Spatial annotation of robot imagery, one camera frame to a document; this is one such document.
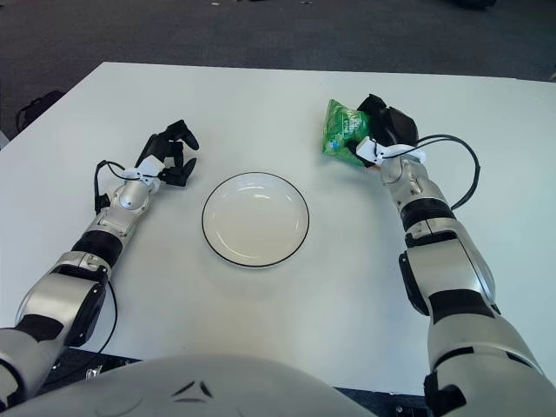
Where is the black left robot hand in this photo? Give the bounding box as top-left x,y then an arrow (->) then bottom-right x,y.
121,119 -> 201,189

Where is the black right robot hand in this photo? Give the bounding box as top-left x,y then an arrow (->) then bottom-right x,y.
347,93 -> 429,173

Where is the green potato chip bag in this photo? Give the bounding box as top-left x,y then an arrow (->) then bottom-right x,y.
321,98 -> 375,169

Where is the white plate with black rim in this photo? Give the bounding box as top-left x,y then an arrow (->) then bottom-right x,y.
201,172 -> 311,269

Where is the black bag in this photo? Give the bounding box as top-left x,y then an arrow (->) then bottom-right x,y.
15,89 -> 62,129

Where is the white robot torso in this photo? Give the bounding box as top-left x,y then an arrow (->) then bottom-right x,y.
0,354 -> 379,417

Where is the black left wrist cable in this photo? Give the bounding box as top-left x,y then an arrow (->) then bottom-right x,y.
93,160 -> 136,214

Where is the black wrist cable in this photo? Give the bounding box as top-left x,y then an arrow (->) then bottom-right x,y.
93,160 -> 136,214
390,135 -> 482,211

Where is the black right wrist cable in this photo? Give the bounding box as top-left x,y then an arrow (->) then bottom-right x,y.
390,135 -> 482,211

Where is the black left elbow cable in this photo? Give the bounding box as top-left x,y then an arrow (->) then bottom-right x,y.
97,281 -> 120,355

